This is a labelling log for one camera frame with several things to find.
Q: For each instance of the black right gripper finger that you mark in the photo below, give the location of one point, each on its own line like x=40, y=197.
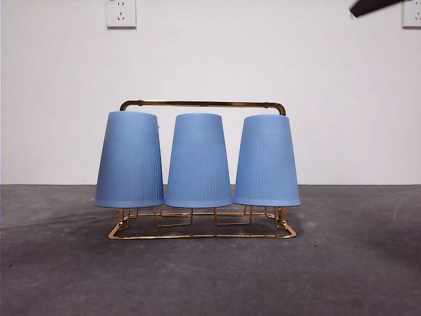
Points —
x=368, y=7

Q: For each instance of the blue ribbed plastic cup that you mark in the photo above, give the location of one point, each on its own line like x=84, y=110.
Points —
x=199, y=164
x=130, y=164
x=266, y=164

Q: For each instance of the white wall socket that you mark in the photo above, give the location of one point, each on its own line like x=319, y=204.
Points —
x=413, y=16
x=121, y=13

